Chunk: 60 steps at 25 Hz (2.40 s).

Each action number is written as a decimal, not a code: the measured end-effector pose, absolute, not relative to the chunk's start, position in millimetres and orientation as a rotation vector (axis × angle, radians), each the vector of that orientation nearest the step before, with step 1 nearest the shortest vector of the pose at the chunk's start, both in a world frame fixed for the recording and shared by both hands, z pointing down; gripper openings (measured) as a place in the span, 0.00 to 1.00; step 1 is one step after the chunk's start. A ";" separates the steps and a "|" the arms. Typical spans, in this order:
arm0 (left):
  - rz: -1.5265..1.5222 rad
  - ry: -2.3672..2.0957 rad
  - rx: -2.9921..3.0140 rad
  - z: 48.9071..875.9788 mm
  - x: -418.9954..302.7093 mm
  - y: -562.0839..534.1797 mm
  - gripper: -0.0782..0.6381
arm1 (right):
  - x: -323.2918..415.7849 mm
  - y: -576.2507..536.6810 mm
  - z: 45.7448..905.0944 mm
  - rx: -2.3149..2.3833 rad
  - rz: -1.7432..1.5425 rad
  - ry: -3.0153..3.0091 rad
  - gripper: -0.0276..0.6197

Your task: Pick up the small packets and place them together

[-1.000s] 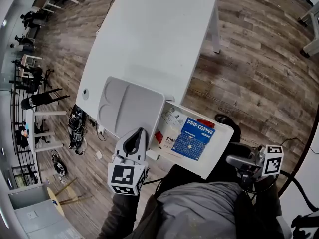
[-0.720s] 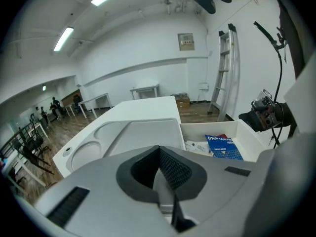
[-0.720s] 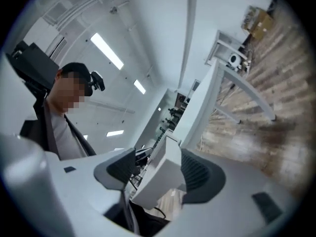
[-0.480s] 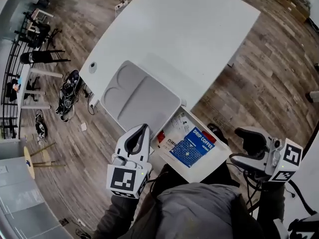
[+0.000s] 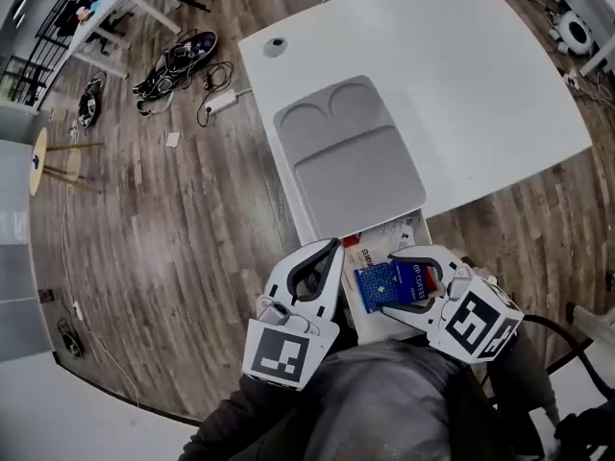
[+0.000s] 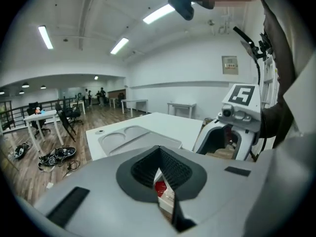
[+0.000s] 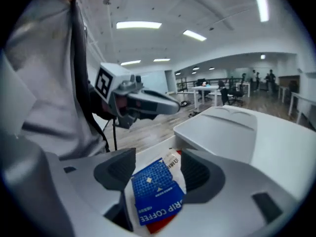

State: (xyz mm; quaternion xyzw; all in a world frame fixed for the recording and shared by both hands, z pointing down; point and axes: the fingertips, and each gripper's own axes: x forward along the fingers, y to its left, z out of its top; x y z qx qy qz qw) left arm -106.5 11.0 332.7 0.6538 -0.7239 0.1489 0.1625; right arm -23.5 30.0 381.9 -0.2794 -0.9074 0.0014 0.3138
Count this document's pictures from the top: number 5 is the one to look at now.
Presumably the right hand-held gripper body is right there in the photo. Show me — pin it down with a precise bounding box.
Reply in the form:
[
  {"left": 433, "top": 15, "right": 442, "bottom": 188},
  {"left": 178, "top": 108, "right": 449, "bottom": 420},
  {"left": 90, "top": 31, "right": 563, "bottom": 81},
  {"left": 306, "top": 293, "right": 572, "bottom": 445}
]
[{"left": 424, "top": 265, "right": 526, "bottom": 366}]

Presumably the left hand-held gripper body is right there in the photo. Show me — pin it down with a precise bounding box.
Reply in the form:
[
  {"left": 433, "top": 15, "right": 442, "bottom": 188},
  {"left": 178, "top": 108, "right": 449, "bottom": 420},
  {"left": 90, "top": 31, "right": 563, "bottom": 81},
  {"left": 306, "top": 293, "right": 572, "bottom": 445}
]
[{"left": 241, "top": 297, "right": 342, "bottom": 394}]

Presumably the dark red packet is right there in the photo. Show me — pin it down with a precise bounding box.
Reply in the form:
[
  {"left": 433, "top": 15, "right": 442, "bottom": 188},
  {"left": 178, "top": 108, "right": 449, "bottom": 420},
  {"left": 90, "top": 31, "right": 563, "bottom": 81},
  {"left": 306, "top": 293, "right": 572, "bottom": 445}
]
[{"left": 421, "top": 265, "right": 442, "bottom": 298}]

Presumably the white drawer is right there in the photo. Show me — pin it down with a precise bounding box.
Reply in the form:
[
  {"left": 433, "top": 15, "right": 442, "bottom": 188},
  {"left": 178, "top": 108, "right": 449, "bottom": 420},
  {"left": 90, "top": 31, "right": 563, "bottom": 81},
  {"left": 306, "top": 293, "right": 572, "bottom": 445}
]
[{"left": 337, "top": 207, "right": 433, "bottom": 348}]

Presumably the blue coffee packet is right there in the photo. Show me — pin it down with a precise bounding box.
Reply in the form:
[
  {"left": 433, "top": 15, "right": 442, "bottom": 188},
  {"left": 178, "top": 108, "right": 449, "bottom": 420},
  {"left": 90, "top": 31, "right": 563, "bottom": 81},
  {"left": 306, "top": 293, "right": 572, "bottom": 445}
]
[{"left": 353, "top": 258, "right": 434, "bottom": 315}]

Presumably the person's left forearm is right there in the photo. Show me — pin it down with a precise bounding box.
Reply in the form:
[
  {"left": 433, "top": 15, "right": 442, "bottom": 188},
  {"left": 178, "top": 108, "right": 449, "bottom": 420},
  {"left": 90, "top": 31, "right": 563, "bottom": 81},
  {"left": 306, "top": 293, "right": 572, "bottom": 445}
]
[{"left": 177, "top": 375, "right": 308, "bottom": 461}]

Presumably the person's right forearm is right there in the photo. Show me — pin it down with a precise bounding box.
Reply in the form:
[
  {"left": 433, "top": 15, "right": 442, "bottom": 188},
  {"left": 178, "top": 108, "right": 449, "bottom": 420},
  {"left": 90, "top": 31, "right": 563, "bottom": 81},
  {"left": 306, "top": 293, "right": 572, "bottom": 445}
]
[{"left": 484, "top": 333, "right": 563, "bottom": 450}]

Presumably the person's grey clothed torso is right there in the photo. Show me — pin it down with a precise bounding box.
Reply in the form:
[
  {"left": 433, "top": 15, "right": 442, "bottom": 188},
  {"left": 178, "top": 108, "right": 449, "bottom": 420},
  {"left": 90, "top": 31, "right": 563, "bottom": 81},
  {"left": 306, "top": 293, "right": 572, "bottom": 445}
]
[{"left": 307, "top": 338, "right": 462, "bottom": 461}]

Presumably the grey compartment tray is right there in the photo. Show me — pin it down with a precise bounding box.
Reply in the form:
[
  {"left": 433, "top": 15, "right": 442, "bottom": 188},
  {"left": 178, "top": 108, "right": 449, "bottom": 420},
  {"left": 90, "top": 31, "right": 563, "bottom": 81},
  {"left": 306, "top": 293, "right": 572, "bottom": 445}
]
[{"left": 272, "top": 74, "right": 429, "bottom": 254}]

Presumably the black backpack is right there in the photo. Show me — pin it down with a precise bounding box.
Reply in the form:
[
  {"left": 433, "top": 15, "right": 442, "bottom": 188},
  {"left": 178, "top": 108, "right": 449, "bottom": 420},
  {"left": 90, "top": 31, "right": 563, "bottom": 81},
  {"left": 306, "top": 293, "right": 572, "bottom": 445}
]
[{"left": 554, "top": 405, "right": 615, "bottom": 461}]

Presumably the large white power strip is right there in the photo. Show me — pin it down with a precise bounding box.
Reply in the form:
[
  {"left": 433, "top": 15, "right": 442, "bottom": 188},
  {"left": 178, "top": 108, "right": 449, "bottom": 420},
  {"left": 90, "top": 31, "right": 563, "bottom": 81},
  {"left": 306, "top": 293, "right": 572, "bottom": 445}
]
[{"left": 205, "top": 89, "right": 237, "bottom": 113}]

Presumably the white desk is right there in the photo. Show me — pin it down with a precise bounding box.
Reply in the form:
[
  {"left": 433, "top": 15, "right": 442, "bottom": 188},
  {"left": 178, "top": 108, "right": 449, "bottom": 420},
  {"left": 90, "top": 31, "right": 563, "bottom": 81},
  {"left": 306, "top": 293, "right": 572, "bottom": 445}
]
[{"left": 238, "top": 0, "right": 593, "bottom": 247}]

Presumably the yellow round side table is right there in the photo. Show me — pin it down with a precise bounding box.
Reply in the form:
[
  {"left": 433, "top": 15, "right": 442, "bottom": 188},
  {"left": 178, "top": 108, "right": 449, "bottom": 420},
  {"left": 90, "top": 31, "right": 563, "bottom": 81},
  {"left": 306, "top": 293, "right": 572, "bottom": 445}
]
[{"left": 29, "top": 127, "right": 105, "bottom": 197}]

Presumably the white round device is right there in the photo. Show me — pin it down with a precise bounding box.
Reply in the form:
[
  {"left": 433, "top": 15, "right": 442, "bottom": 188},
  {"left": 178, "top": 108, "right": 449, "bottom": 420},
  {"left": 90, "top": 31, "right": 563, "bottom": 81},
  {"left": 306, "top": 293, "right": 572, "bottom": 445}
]
[{"left": 559, "top": 10, "right": 597, "bottom": 57}]

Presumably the long white table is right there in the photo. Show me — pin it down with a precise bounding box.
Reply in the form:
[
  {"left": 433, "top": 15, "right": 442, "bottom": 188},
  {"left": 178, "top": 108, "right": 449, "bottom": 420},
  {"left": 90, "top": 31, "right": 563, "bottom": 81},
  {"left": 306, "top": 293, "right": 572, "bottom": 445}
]
[{"left": 69, "top": 0, "right": 183, "bottom": 79}]

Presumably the black metal railing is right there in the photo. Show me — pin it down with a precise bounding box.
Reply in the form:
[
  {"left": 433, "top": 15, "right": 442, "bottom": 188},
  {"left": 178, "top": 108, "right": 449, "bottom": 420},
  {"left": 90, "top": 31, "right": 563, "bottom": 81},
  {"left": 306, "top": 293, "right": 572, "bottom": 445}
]
[{"left": 0, "top": 0, "right": 116, "bottom": 105}]

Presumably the black hose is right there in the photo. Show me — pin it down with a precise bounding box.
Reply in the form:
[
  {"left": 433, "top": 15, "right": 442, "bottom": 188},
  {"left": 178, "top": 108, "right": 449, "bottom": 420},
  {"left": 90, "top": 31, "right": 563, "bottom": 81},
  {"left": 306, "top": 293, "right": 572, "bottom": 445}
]
[{"left": 521, "top": 314, "right": 611, "bottom": 402}]

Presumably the long white floor cable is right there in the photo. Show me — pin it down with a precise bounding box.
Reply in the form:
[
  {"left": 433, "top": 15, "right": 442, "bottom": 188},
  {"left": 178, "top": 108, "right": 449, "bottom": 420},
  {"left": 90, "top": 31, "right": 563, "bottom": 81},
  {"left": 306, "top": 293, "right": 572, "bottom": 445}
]
[{"left": 60, "top": 197, "right": 141, "bottom": 408}]

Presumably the black adapter cable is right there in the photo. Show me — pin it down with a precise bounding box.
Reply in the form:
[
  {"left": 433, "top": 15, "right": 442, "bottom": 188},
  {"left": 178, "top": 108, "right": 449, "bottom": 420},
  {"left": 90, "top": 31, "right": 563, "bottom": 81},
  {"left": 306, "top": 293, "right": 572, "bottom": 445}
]
[{"left": 196, "top": 61, "right": 235, "bottom": 127}]

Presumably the round black cable-filled bag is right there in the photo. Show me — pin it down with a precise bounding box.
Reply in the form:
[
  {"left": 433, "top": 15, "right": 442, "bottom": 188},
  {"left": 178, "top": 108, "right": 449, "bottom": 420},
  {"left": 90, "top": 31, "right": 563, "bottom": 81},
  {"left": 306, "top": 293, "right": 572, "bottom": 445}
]
[{"left": 76, "top": 77, "right": 103, "bottom": 129}]

